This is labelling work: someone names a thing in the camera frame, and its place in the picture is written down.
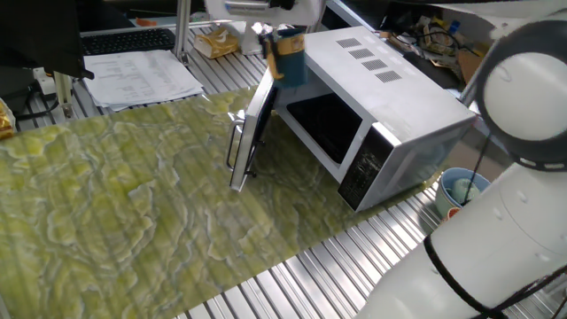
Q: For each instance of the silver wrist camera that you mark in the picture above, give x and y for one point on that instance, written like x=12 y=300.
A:
x=248 y=5

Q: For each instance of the silver microwave oven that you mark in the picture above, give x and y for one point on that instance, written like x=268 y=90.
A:
x=412 y=111

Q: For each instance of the small orange object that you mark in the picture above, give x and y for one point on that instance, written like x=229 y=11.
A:
x=146 y=21

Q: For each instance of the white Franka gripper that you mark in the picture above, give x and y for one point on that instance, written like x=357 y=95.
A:
x=305 y=13

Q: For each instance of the green marble pattern mat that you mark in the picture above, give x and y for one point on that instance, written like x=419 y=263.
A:
x=111 y=243

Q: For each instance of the orange cup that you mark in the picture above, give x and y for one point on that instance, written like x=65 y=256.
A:
x=452 y=213

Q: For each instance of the white power strip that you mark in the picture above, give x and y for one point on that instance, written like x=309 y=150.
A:
x=43 y=80

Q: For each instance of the white paper note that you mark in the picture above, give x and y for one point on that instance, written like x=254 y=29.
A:
x=476 y=111

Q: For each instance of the aluminium frame post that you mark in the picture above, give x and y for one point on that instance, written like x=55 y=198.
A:
x=182 y=26
x=469 y=91

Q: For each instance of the white printed paper stack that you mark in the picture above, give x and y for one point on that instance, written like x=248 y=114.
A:
x=137 y=77

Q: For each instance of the short aluminium post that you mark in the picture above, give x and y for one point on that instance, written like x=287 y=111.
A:
x=63 y=93

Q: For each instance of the black glass microwave door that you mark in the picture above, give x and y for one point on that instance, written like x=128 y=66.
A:
x=248 y=133

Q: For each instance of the brown cardboard box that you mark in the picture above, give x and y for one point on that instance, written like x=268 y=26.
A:
x=467 y=66

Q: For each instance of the black monitor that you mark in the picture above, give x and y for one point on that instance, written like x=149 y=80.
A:
x=40 y=35

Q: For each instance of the pale green mug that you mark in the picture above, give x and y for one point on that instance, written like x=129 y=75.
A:
x=463 y=190

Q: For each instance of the golden snack bag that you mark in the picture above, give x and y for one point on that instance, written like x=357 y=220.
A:
x=5 y=122

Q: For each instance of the black keyboard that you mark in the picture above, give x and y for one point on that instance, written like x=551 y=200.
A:
x=128 y=41

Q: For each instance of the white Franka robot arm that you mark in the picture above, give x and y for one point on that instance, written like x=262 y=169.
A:
x=509 y=248

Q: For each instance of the stack of light blue cups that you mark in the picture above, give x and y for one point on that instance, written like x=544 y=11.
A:
x=443 y=195

